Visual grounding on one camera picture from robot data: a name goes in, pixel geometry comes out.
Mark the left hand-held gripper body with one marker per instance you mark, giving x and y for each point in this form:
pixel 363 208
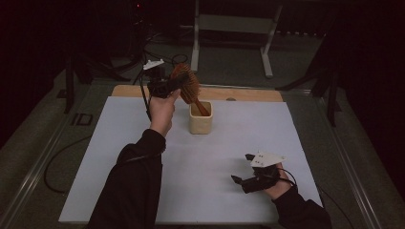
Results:
pixel 159 86

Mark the grey metal stand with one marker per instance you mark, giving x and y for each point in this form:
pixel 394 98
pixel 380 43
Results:
pixel 234 24

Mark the white table mat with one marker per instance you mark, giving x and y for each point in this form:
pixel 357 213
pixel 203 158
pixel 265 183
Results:
pixel 219 178

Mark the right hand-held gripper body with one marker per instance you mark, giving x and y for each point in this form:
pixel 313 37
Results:
pixel 262 179

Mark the person's left hand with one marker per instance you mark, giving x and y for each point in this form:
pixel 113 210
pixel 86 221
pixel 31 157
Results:
pixel 161 114

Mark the dark floor stand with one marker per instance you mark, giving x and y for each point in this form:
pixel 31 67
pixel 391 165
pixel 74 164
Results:
pixel 331 92
pixel 70 86

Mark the cream square ceramic cup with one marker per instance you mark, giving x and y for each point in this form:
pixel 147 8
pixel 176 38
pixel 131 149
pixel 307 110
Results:
pixel 200 124

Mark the person's right hand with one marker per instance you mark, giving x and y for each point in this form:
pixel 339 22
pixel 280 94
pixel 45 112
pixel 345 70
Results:
pixel 281 189

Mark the wooden paddle hairbrush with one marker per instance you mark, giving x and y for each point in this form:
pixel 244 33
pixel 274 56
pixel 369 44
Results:
pixel 190 87

